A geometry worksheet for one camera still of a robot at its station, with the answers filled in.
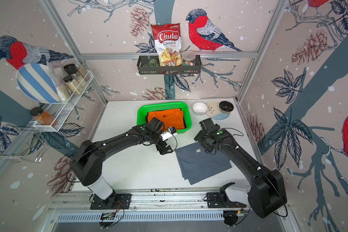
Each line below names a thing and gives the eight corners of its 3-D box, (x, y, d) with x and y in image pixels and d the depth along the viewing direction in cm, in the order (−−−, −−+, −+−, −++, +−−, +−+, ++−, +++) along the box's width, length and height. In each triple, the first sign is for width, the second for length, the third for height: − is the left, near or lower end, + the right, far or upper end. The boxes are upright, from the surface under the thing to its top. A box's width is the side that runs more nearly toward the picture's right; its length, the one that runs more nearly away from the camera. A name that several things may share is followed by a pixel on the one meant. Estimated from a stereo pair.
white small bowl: (198, 116, 111) (198, 113, 108) (190, 108, 116) (191, 105, 113) (208, 110, 115) (209, 107, 111) (201, 103, 120) (201, 100, 117)
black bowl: (219, 114, 113) (221, 109, 108) (217, 106, 119) (219, 100, 114) (232, 114, 113) (234, 109, 108) (229, 105, 119) (232, 100, 114)
